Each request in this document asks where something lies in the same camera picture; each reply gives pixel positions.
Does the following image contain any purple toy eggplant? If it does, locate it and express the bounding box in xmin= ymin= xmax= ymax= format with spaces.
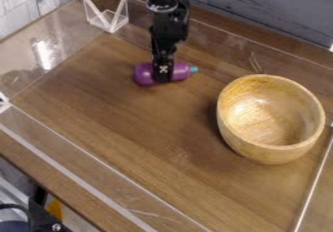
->
xmin=134 ymin=62 xmax=198 ymax=86

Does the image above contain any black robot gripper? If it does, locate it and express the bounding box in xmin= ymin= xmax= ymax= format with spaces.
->
xmin=149 ymin=1 xmax=189 ymax=84

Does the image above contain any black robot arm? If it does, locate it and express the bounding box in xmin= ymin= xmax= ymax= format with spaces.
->
xmin=145 ymin=0 xmax=189 ymax=83

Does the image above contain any black clamp with cable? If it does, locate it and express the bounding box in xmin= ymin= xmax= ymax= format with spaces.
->
xmin=0 ymin=187 xmax=73 ymax=232

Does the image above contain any clear acrylic tray wall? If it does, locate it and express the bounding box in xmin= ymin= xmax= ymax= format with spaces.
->
xmin=0 ymin=0 xmax=333 ymax=232

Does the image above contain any brown wooden bowl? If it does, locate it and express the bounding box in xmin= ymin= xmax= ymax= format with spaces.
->
xmin=216 ymin=74 xmax=325 ymax=165

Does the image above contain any clear acrylic corner bracket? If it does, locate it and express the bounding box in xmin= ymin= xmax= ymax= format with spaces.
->
xmin=82 ymin=0 xmax=129 ymax=33

